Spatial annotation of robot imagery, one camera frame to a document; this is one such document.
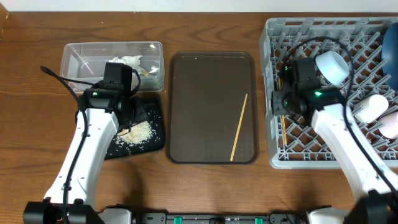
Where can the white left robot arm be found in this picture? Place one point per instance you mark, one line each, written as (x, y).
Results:
(105, 109)

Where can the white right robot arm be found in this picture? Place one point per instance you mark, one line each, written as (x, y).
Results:
(372, 183)

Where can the dark blue plate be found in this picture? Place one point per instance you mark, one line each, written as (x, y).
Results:
(389, 54)

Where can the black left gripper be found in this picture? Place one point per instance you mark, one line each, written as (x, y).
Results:
(141, 110)

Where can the wooden chopstick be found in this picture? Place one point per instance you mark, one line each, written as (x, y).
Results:
(283, 117)
(238, 129)

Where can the clear plastic waste bin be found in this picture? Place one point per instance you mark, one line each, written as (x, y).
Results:
(86, 62)

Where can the pink cup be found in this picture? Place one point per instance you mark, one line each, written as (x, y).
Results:
(389, 127)

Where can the black waste tray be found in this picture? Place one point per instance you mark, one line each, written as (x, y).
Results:
(154, 116)

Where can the cream white cup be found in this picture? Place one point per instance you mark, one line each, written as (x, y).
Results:
(371, 108)

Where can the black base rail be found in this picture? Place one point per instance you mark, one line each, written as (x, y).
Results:
(217, 218)

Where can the light blue small bowl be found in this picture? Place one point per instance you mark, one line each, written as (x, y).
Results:
(333, 67)

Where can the pile of rice grains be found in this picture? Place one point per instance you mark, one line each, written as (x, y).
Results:
(139, 139)

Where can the grey plastic dishwasher rack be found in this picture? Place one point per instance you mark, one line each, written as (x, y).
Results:
(357, 38)

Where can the brown serving tray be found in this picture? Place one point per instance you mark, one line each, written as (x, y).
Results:
(206, 94)

